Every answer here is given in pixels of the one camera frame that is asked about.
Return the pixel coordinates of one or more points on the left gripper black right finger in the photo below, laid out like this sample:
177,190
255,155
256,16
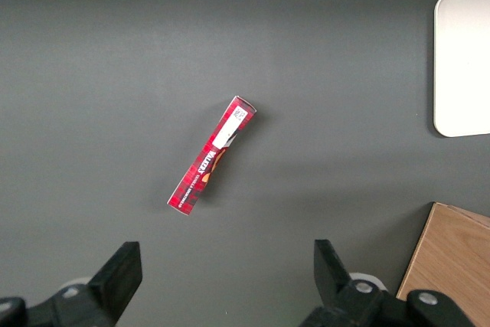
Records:
333,269

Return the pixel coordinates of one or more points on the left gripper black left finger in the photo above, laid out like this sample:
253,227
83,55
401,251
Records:
118,273

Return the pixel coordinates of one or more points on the cream rectangular tray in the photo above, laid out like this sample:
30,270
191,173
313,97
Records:
463,63

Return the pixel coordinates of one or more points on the wooden drawer cabinet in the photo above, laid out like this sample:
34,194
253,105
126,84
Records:
451,258

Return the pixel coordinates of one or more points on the red cookie box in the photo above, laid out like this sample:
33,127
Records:
214,151

